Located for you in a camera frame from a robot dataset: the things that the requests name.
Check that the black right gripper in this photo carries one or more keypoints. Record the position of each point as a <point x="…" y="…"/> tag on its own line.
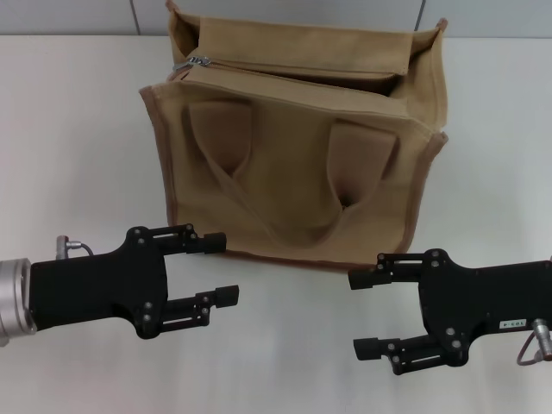
<point x="483" y="297"/>

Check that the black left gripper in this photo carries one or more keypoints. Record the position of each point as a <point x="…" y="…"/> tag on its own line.
<point x="99" y="284"/>

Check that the khaki canvas food bag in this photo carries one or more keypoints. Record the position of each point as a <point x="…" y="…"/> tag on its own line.
<point x="293" y="181"/>

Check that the silver metal zipper pull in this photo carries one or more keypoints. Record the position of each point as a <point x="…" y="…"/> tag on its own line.
<point x="190" y="63"/>

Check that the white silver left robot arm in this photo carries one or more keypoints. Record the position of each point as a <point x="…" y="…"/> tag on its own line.
<point x="15" y="302"/>

